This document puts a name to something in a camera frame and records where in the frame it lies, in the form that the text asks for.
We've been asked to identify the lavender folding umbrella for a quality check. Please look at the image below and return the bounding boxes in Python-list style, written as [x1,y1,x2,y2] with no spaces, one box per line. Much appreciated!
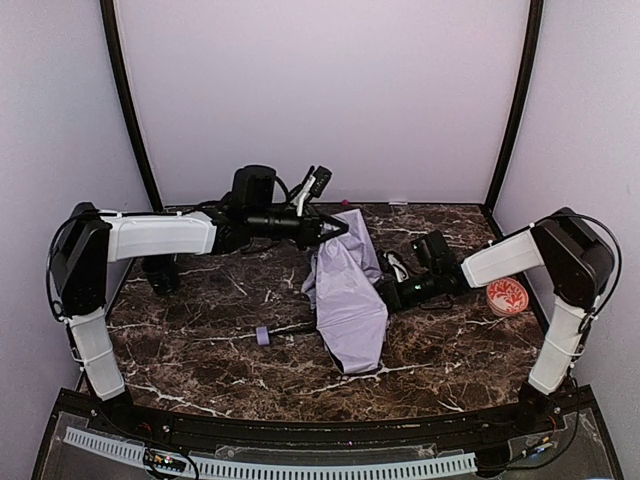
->
[301,209,389,375]

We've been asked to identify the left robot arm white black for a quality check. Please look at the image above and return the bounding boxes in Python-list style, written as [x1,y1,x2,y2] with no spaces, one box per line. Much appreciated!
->
[45,165,349,401]

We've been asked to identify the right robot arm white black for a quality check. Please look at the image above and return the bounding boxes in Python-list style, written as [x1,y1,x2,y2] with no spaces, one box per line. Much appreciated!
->
[375,207,623,396]

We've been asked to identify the red white patterned bowl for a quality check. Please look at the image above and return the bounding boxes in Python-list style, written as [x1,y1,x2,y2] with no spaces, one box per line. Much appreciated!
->
[486,277,529,316]

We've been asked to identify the dark mug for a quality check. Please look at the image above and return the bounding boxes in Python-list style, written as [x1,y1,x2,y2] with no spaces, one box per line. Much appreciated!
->
[142,255,179,296]

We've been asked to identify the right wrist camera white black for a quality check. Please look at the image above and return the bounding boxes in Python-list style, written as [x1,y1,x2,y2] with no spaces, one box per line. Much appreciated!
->
[379,251,410,283]

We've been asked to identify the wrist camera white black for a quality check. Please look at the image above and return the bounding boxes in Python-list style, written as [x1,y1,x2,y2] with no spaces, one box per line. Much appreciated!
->
[290,166,332,217]
[379,251,410,283]

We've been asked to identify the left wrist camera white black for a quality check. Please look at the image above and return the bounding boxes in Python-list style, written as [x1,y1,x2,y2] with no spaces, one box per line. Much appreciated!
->
[290,166,332,217]

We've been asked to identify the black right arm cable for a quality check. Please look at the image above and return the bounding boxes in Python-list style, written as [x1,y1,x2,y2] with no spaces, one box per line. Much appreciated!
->
[564,209,625,331]

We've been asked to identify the right black corner post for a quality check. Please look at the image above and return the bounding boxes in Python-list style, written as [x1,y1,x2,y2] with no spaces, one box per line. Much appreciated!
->
[483,0,545,216]

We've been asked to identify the black corner post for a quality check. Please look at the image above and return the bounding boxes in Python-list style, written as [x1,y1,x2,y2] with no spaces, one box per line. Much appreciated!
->
[99,0,164,211]
[483,0,545,216]

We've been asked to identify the grey slotted cable duct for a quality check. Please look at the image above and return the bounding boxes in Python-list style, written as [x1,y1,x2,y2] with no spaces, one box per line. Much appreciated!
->
[63,427,477,479]

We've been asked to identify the left black corner post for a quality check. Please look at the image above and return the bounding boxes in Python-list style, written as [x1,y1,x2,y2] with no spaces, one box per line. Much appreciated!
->
[99,0,164,211]

